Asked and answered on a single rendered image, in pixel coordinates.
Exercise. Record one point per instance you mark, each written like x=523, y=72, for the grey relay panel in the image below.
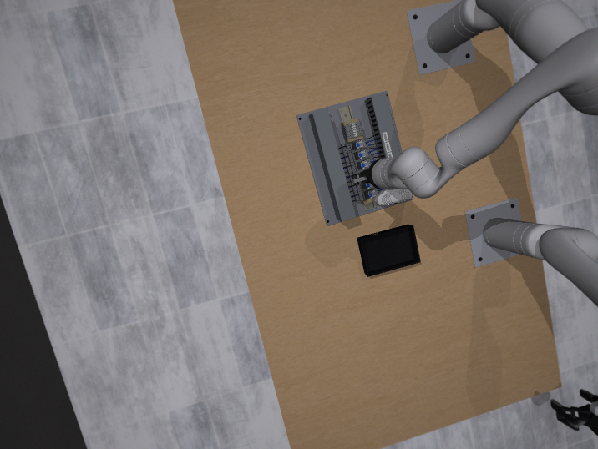
x=328, y=142

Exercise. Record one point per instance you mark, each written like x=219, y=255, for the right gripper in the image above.
x=365, y=176

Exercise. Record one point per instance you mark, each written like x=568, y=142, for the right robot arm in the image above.
x=538, y=28

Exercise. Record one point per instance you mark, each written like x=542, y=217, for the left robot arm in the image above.
x=571, y=251

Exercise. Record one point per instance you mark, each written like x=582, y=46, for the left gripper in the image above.
x=586, y=417

